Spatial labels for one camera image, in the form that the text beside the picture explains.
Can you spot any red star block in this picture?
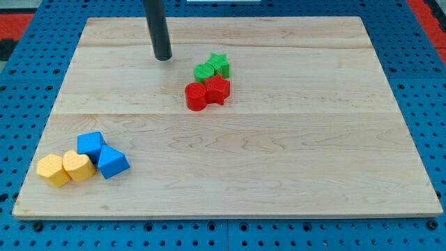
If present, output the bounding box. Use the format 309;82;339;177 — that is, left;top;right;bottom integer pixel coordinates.
204;74;231;105

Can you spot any yellow heart block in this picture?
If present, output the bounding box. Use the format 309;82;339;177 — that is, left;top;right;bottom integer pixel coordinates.
62;150;96;182

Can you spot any yellow hexagon block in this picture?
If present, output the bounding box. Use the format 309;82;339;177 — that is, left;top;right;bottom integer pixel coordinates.
36;154;71;188

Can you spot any red circle block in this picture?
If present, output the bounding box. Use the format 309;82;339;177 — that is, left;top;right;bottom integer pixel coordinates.
185;82;207;112

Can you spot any green star block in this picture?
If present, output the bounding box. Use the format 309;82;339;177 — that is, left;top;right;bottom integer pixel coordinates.
206;53;231;79

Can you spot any green circle block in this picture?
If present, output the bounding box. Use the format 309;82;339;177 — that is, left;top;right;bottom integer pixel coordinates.
193;63;215;84

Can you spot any blue triangle block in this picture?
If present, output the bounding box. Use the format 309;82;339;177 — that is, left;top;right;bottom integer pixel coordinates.
98;145;130;179

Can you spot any blue cube block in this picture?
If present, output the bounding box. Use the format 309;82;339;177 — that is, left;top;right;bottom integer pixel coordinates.
77;132;106;164

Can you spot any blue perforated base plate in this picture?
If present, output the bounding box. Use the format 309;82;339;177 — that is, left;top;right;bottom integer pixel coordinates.
1;0;445;250

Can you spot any light wooden board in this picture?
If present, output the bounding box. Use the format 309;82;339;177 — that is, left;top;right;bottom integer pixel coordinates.
13;16;443;220

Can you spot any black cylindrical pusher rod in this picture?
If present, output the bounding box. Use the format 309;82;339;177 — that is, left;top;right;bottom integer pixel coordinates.
142;0;172;61

